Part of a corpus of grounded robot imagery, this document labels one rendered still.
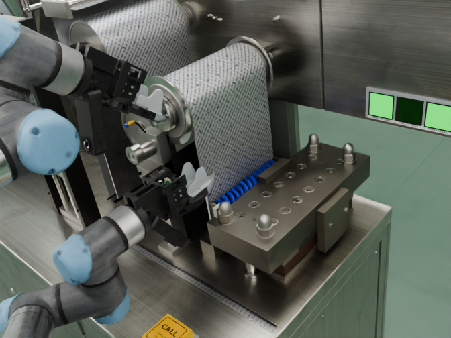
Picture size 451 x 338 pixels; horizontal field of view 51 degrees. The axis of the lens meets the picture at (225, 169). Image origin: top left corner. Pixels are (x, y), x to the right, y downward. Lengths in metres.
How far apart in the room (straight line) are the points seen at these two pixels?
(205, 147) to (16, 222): 0.67
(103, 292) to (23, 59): 0.41
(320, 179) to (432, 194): 1.81
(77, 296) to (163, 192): 0.24
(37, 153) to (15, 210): 0.91
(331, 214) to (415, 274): 1.36
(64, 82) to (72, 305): 0.39
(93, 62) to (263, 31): 0.49
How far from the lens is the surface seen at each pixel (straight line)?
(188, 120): 0.91
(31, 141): 0.58
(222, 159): 1.02
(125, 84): 0.81
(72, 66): 0.75
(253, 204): 1.02
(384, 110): 1.04
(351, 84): 1.06
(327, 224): 1.02
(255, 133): 1.08
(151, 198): 0.88
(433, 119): 1.01
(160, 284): 1.06
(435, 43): 0.96
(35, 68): 0.73
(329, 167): 1.11
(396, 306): 2.20
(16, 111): 0.63
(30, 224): 1.40
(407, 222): 2.62
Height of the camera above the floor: 1.63
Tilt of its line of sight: 31 degrees down
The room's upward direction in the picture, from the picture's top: 9 degrees counter-clockwise
